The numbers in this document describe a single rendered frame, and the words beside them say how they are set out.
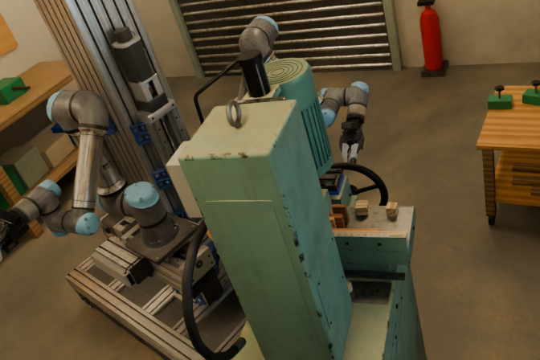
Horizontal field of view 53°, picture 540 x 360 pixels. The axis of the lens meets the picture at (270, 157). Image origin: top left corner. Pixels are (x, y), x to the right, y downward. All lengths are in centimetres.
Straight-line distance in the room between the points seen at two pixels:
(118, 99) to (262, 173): 110
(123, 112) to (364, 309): 114
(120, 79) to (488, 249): 194
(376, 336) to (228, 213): 62
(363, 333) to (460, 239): 147
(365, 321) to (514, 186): 158
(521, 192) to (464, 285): 57
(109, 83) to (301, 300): 113
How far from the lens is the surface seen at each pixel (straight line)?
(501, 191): 299
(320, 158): 149
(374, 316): 165
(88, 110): 188
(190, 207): 129
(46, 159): 448
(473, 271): 284
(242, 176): 112
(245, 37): 207
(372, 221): 179
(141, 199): 204
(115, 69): 209
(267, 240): 123
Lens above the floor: 207
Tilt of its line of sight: 32 degrees down
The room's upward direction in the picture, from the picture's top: 18 degrees counter-clockwise
